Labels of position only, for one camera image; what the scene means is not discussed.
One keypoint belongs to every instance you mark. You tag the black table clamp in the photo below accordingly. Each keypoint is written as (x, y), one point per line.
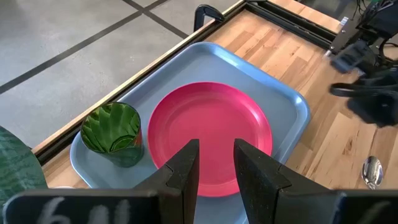
(208, 9)

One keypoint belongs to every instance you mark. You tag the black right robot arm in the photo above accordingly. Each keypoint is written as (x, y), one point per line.
(379, 21)

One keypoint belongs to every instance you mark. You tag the red plastic plate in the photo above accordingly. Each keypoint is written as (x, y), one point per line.
(211, 115)

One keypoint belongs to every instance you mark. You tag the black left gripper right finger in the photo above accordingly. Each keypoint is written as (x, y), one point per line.
(264, 196)

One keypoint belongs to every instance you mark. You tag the green snake plant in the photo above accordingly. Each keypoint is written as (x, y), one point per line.
(18, 165)

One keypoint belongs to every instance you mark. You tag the black table edge rail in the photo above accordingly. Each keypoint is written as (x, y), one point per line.
(289, 26)

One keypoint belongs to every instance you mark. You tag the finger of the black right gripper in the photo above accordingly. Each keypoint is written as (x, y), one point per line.
(345, 90)
(351, 57)

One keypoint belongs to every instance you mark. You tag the green ribbed plastic cup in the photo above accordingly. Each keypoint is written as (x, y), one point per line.
(109, 127)

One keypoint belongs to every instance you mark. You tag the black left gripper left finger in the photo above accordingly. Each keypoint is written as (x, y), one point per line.
(183, 186)

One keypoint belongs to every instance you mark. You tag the blue-grey plastic tray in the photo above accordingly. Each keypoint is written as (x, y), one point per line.
(217, 62)

